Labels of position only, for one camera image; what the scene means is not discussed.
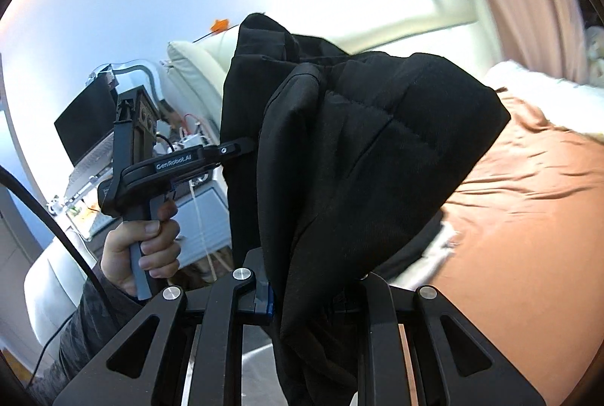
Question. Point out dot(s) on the black laptop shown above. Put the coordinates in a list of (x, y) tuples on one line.
[(89, 122)]

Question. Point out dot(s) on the small orange object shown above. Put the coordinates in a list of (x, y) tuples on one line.
[(218, 26)]

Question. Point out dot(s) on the person's left forearm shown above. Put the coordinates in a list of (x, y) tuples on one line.
[(85, 340)]

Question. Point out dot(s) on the brown bed sheet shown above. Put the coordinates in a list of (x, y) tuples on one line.
[(533, 222)]

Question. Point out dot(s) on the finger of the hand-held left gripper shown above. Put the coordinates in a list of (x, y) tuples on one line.
[(238, 148)]

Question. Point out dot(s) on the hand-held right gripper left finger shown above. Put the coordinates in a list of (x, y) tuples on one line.
[(269, 308)]

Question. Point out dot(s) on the black pants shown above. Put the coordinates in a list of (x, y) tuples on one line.
[(354, 151)]

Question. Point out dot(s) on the white padded headboard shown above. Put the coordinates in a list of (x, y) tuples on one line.
[(198, 75)]

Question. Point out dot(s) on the person's left hand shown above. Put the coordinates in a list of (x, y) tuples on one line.
[(155, 245)]

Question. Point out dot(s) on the pale green quilt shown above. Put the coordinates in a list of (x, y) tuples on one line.
[(542, 94)]

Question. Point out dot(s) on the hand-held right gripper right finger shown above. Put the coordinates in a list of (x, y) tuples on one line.
[(377, 307)]

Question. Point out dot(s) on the grey bedside cabinet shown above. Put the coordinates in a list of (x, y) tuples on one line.
[(207, 222)]

